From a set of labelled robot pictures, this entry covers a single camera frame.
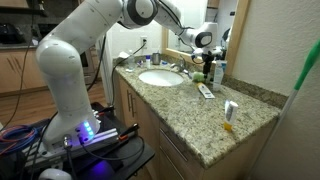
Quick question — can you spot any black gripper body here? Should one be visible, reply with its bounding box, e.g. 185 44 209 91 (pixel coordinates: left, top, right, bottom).
192 46 223 62

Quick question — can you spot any tall white lotion tube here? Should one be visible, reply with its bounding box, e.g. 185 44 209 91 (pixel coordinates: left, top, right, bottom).
213 60 227 91

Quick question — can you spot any green soap pump bottle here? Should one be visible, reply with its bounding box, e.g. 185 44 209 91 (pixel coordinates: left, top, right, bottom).
192 72 209 83

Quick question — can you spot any chrome faucet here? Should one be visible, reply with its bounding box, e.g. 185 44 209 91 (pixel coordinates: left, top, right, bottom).
170 56 189 74

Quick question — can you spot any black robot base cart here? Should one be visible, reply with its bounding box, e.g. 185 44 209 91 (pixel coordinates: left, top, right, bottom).
24 102 155 180

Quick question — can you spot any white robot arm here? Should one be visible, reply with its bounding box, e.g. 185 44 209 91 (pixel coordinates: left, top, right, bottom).
35 0 218 154

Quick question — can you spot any white tube yellow cap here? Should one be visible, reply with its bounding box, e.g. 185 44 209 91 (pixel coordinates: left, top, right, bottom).
197 83 215 99

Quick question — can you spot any upright tube yellow cap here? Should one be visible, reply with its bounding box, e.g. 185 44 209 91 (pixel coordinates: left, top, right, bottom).
223 100 239 131

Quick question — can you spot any small white bottle blue cap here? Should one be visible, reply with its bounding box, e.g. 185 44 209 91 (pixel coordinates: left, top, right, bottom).
146 55 151 69

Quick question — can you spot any blue floss container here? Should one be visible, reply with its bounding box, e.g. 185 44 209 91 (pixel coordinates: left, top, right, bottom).
161 60 168 65

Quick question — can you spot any wood framed mirror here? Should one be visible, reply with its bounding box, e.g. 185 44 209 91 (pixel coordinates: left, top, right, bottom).
163 0 250 76

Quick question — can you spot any grey metal cup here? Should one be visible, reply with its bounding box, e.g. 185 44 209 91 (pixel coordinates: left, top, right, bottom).
152 53 161 65

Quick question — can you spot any white oval sink basin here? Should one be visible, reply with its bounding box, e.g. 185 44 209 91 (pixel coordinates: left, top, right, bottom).
138 69 184 87

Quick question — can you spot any wooden vanity cabinet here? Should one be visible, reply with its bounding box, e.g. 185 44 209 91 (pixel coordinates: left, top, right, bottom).
116 73 279 180

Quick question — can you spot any white wall outlet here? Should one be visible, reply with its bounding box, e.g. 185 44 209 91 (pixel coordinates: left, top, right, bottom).
140 36 148 46

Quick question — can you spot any black power cable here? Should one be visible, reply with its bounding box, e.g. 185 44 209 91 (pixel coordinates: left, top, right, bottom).
109 39 148 108

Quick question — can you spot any green white mop handle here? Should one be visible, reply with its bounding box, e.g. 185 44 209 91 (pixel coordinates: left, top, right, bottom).
246 39 320 180

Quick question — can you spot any red blue cable bundle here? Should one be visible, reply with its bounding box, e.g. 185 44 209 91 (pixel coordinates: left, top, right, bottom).
0 124 40 155

